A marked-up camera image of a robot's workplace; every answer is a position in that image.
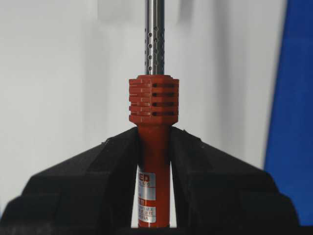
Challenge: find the red handled soldering iron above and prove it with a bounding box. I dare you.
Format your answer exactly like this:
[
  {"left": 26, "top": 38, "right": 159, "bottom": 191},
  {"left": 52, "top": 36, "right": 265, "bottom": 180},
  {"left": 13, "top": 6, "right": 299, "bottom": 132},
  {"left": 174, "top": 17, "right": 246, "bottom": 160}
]
[{"left": 129, "top": 0, "right": 179, "bottom": 228}]

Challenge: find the white foam board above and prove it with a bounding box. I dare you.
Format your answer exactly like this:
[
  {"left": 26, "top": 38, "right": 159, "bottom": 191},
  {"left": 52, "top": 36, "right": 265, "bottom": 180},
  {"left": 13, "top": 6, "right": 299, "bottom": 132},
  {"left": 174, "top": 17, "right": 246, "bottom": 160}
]
[{"left": 0, "top": 0, "right": 286, "bottom": 209}]

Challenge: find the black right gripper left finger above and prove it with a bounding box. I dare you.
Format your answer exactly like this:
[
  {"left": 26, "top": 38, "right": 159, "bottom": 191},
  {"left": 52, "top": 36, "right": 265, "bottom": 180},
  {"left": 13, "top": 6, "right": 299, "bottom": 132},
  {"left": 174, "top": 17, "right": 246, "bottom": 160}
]
[{"left": 0, "top": 128, "right": 139, "bottom": 235}]

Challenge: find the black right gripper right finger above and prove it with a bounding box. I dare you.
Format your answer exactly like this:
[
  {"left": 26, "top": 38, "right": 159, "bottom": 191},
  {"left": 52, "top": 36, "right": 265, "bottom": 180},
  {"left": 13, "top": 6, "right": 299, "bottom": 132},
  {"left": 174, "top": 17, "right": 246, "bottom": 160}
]
[{"left": 170, "top": 128, "right": 299, "bottom": 235}]

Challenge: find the blue table mat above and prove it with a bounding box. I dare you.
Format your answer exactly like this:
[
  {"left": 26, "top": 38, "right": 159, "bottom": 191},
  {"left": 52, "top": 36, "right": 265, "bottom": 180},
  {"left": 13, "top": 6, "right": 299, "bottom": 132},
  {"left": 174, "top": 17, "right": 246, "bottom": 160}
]
[{"left": 265, "top": 0, "right": 313, "bottom": 225}]

